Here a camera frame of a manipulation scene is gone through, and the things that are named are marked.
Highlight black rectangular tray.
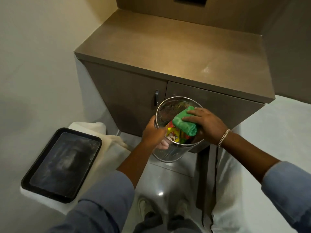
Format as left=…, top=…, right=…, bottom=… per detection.
left=21, top=128, right=103, bottom=204

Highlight brown wooden cabinet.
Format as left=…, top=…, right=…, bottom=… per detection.
left=74, top=9, right=276, bottom=154

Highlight green microfibre cloth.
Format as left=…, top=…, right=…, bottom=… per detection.
left=172, top=106, right=199, bottom=137

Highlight person's right shoe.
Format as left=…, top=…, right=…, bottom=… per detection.
left=173, top=198, right=192, bottom=217

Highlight person's left forearm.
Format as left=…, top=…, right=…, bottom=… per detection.
left=47, top=138, right=162, bottom=233

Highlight white folded towel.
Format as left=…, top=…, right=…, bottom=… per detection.
left=20, top=122, right=132, bottom=215

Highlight silver chain bracelet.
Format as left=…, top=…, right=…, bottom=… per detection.
left=217, top=129, right=231, bottom=148

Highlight person's shoe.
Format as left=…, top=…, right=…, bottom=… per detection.
left=137, top=197, right=156, bottom=219
left=173, top=198, right=192, bottom=217

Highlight colourful wrapper trash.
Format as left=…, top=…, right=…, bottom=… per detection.
left=166, top=120, right=193, bottom=145

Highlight perforated steel waste bin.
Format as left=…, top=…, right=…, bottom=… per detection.
left=152, top=96, right=211, bottom=163

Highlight person's dark trousers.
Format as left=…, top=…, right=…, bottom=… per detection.
left=133, top=212, right=202, bottom=233

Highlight person's left shoe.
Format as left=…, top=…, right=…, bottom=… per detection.
left=137, top=197, right=156, bottom=219

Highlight person's right hand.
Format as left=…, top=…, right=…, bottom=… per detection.
left=182, top=108, right=230, bottom=145

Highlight person's left hand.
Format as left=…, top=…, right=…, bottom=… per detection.
left=142, top=116, right=171, bottom=150

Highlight person's right forearm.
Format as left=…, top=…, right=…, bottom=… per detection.
left=219, top=132, right=311, bottom=227

